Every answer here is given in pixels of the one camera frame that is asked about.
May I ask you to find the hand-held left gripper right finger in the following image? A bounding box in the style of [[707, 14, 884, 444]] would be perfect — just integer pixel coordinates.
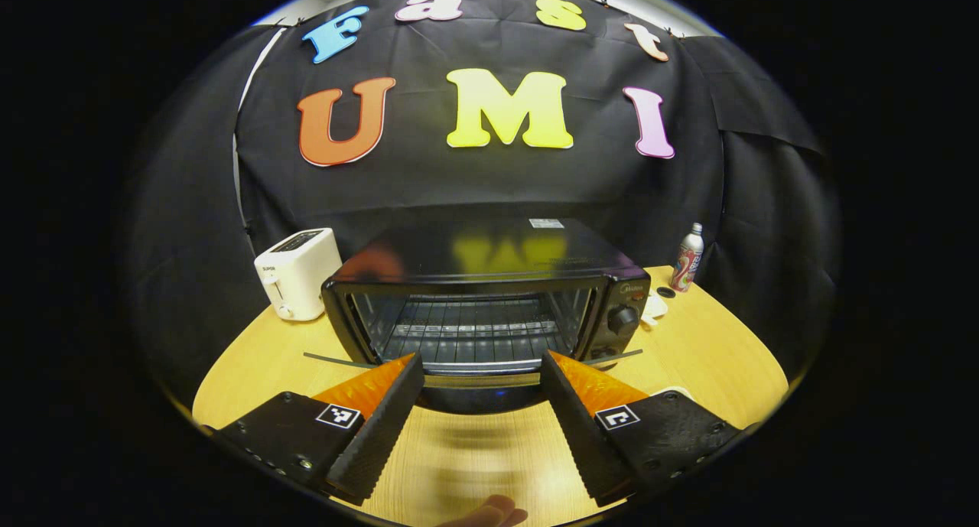
[[539, 349, 743, 507]]

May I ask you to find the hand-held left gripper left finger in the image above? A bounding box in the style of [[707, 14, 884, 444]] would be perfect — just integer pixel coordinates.
[[216, 352, 426, 506]]

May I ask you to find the black electric oven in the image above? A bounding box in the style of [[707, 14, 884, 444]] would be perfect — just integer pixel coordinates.
[[304, 220, 652, 417]]

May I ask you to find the white divided snack tray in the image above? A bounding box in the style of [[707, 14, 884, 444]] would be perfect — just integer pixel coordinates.
[[641, 291, 669, 328]]

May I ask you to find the white toaster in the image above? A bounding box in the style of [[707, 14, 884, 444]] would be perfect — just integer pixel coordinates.
[[254, 228, 343, 323]]

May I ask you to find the pink label drink bottle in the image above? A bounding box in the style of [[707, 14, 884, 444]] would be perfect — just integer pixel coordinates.
[[671, 223, 705, 294]]

